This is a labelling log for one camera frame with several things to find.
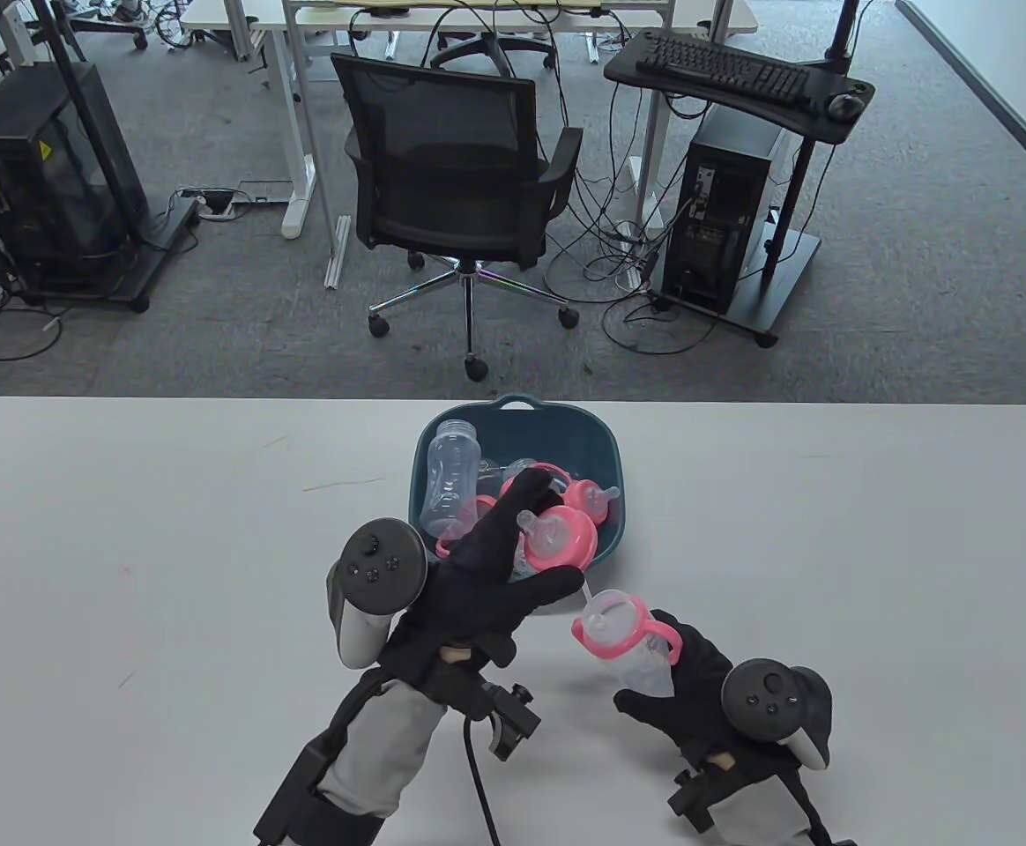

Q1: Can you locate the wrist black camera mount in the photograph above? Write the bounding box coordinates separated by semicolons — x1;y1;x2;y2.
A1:
666;762;743;835
441;668;542;763

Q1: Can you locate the right hand black controller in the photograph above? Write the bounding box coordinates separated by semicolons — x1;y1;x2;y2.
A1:
721;658;834;774

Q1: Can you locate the person's left hand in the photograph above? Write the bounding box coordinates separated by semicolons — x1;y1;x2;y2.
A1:
387;467;586;671

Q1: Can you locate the person's right hand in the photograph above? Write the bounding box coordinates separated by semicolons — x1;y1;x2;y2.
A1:
614;610;798;778

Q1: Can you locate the black computer tower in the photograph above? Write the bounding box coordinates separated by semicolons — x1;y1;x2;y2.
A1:
661;108;789;315

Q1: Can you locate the pink bottle collar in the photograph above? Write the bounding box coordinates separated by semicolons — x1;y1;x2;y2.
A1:
435;493;498;561

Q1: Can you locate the baby bottle with pink handles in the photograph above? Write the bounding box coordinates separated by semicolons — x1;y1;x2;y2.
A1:
571;590;682;708

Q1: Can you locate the glass panel computer tower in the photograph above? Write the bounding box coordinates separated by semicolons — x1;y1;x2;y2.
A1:
0;62;150;285

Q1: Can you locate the black rolling cart with pole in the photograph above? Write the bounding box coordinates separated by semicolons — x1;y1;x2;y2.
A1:
0;0;203;315

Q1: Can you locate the black keyboard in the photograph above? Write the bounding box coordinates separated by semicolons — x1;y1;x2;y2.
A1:
634;33;813;112

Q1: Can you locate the person's right forearm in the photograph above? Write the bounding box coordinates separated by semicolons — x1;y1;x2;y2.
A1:
698;765;858;846

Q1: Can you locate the clear baby bottle without cap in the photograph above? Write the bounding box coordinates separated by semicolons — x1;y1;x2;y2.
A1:
420;420;484;539

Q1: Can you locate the person's left forearm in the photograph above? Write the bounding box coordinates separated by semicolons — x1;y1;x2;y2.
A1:
253;654;454;846

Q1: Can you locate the left hand black controller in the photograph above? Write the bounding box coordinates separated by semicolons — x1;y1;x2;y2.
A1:
326;517;431;671

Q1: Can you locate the black chair base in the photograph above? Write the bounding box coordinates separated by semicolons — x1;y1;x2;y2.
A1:
62;0;151;51

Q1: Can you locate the aluminium profile bar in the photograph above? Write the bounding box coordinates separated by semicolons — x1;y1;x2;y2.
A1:
324;215;353;291

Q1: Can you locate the small pink nipple cap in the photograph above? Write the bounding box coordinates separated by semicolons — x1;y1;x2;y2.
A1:
564;479;622;531

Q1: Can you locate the white power strip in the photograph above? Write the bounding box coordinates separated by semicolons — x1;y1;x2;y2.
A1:
616;219;658;290

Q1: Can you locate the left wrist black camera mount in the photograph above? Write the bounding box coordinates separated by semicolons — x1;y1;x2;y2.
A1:
441;668;542;763

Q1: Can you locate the tangle of black floor cables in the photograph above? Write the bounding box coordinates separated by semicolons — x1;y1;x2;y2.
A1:
545;123;721;357

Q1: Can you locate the teal plastic basin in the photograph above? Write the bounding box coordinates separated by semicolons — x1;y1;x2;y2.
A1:
408;393;625;616

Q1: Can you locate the black mesh office chair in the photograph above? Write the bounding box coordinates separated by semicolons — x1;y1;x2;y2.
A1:
330;51;586;382

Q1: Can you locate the large pink nipple cap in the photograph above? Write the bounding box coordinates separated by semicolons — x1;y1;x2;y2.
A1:
516;505;600;575

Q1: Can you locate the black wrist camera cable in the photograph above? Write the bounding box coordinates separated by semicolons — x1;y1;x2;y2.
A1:
462;716;502;846

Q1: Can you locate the black rolling workstation stand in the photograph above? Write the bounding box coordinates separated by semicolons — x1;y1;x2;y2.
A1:
602;0;877;348

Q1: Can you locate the pink bottle handle ring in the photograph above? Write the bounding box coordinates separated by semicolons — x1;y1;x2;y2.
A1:
500;462;574;499

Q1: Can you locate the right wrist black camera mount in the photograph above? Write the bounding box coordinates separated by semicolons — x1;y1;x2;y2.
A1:
666;762;743;835

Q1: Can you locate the white frame desk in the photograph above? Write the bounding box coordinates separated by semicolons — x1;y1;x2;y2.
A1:
180;0;759;241

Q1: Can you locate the hand black controller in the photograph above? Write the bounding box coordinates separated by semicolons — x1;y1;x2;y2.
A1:
721;658;834;774
326;517;431;671

